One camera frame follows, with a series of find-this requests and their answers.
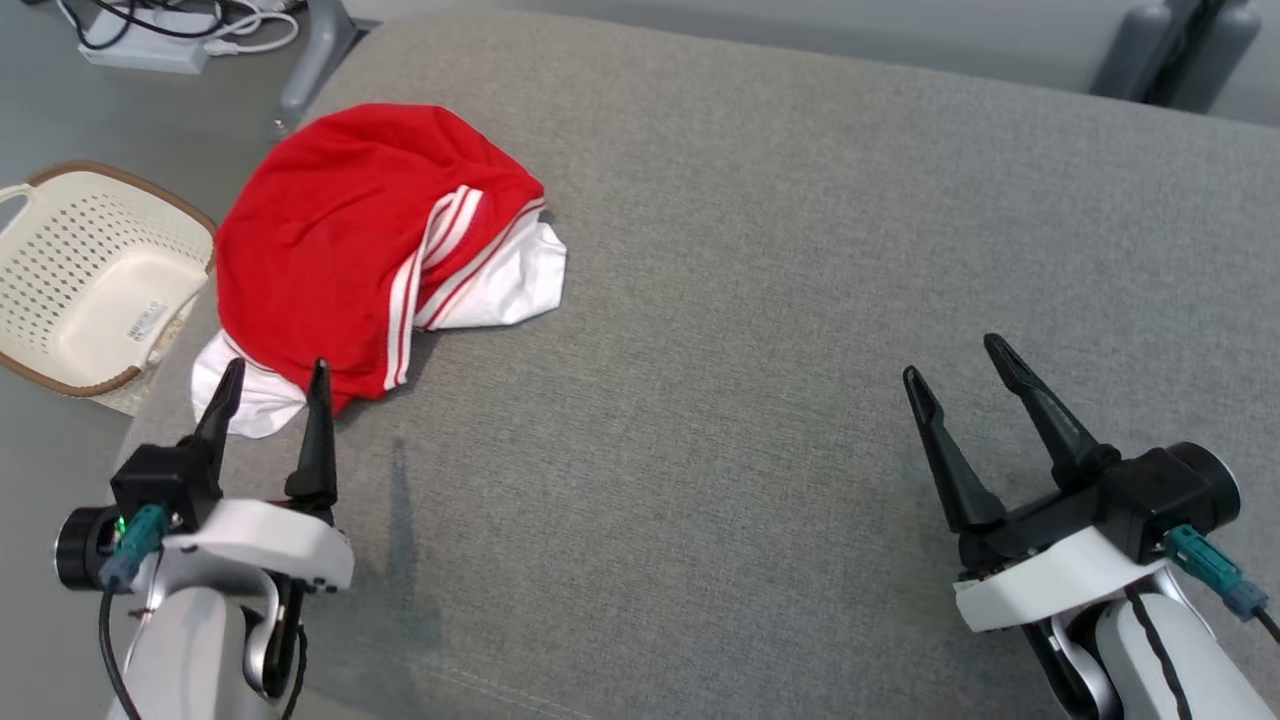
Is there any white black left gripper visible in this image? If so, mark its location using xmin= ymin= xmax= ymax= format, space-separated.
xmin=158 ymin=357 xmax=357 ymax=596

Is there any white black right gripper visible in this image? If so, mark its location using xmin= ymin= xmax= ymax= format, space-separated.
xmin=902 ymin=333 xmax=1193 ymax=634

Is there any red Bulls 23 jersey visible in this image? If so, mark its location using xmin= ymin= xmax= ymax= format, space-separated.
xmin=190 ymin=103 xmax=568 ymax=439

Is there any cream perforated laundry basket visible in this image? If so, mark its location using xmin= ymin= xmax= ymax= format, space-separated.
xmin=0 ymin=160 xmax=219 ymax=401

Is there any right camera cable teal connector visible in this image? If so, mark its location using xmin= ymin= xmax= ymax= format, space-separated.
xmin=1163 ymin=525 xmax=1280 ymax=641

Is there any thin black left gripper cable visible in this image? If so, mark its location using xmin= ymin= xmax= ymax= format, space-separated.
xmin=280 ymin=600 xmax=309 ymax=720

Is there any braided black right arm cable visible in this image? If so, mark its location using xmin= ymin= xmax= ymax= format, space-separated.
xmin=1125 ymin=590 xmax=1196 ymax=720

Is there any grey metal frame leg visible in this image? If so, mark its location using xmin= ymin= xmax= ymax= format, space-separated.
xmin=268 ymin=0 xmax=381 ymax=139

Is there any black power cable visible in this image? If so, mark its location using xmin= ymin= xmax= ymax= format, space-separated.
xmin=20 ymin=0 xmax=291 ymax=41

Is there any grey metal partition post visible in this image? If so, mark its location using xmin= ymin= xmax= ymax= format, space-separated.
xmin=1090 ymin=0 xmax=1263 ymax=113

